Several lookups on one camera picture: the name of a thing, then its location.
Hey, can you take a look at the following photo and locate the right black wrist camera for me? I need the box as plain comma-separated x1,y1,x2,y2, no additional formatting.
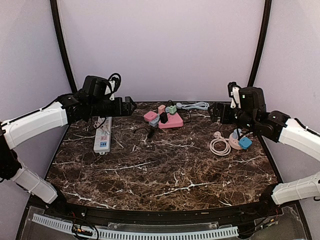
238,86,267,113

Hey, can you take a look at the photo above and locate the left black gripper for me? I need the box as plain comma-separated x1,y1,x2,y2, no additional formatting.
89,96,137,117

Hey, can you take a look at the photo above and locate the black front rail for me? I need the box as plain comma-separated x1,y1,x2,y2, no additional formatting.
27,196,298,231

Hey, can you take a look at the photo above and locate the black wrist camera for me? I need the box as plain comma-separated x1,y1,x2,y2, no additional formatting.
82,75,112,98
238,86,267,113

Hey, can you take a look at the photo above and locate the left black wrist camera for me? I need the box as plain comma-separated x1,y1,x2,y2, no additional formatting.
82,75,112,98

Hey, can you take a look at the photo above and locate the right black frame post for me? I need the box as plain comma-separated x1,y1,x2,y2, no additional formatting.
247,0,272,87

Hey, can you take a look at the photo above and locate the pink triangular power socket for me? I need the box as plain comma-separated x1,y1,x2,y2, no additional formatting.
158,112,184,129

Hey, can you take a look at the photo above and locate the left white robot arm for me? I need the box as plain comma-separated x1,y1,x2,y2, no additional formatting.
0,94,137,218

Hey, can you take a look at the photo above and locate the pink cube plug adapter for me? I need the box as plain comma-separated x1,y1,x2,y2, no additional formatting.
157,104,166,115

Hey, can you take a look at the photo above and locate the green plug adapter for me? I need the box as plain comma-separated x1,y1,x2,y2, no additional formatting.
167,105,177,115

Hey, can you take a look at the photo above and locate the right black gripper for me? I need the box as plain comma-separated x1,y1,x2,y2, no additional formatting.
208,101,257,132

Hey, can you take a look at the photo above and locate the light blue plug adapter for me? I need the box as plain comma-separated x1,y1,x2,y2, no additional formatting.
232,128,242,139

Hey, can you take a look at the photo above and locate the pink round power socket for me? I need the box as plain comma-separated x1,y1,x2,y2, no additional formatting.
228,132,243,150

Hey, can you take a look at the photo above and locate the left black frame post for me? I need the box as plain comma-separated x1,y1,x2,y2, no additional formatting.
49,0,78,93

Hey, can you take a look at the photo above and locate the white power strip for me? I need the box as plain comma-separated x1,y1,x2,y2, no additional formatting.
93,117,113,155

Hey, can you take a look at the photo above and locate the grey blue power strip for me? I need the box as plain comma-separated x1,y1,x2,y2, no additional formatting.
149,117,160,128

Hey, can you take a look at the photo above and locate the pink flat plug adapter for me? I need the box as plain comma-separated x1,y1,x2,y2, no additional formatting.
143,111,158,122

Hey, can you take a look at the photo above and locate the bright blue plug adapter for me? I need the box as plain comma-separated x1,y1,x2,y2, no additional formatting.
238,136,253,150

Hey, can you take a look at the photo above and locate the black frame post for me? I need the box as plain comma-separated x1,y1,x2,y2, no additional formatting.
247,0,272,87
49,0,78,93

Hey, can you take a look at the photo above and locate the white slotted cable duct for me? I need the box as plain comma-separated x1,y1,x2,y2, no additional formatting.
32,213,239,240

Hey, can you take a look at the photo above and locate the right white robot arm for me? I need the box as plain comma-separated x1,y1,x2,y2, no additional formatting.
208,102,320,217

